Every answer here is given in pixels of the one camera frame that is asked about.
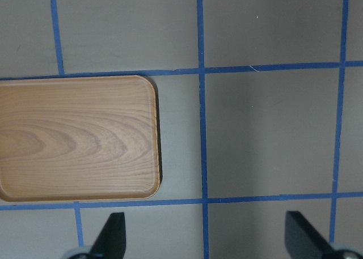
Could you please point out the wooden tray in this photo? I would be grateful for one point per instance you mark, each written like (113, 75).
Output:
(79, 139)

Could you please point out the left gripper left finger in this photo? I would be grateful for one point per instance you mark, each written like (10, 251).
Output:
(110, 243)

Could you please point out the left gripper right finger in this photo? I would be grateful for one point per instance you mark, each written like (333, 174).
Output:
(302, 240)

